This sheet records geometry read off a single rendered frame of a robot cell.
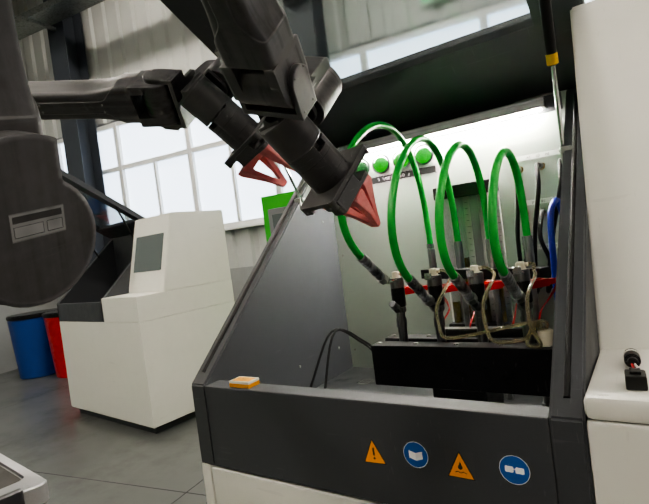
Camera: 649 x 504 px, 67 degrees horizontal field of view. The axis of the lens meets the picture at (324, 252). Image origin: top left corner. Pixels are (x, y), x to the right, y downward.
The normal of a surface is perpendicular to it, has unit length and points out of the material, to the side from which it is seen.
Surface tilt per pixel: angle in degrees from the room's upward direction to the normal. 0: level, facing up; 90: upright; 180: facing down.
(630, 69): 76
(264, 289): 90
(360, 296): 90
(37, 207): 108
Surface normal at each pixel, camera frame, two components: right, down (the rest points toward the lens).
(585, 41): -0.58, -0.15
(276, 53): 0.87, 0.26
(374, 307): -0.56, 0.09
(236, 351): 0.82, -0.09
